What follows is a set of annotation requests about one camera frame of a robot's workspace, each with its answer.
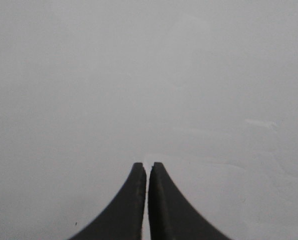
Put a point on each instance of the white whiteboard with aluminium frame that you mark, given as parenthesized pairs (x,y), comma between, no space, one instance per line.
(207,87)

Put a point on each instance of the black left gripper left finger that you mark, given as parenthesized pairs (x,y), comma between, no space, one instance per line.
(123,216)

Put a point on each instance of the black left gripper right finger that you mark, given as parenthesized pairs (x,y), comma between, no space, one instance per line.
(171,216)

